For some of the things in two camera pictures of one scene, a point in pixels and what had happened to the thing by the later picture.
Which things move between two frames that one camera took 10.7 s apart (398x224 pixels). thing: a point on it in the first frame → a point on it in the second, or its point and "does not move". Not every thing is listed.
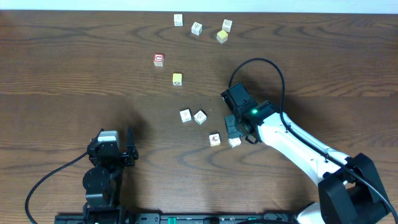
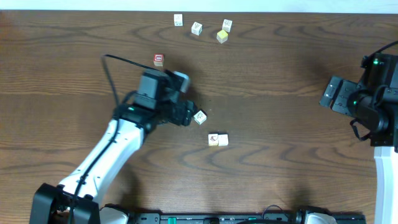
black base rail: x=179 y=218 does not move
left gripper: x=125 y=157 → x=185 y=112
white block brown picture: x=214 y=139 does not move
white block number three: x=196 y=28 does not move
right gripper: x=232 y=130 → x=340 y=104
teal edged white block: x=234 y=142 → x=223 y=139
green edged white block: x=200 y=117 does not move
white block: x=227 y=25 does not move
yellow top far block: x=222 y=36 does not move
